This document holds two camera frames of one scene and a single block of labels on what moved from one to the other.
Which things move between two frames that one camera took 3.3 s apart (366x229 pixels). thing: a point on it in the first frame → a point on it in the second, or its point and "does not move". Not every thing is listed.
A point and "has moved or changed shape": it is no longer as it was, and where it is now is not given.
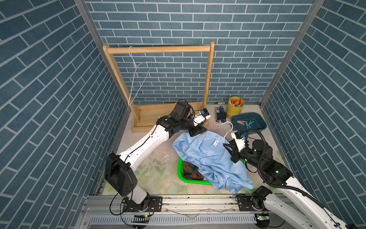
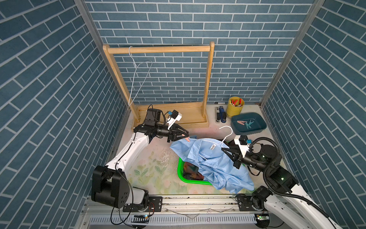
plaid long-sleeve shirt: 190,171 does not move
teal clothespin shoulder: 247,125 does not move
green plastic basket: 180,170 does not move
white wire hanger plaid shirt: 136,67 does not move
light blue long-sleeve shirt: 205,149 has moved or changed shape
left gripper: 196,130 → 172,132
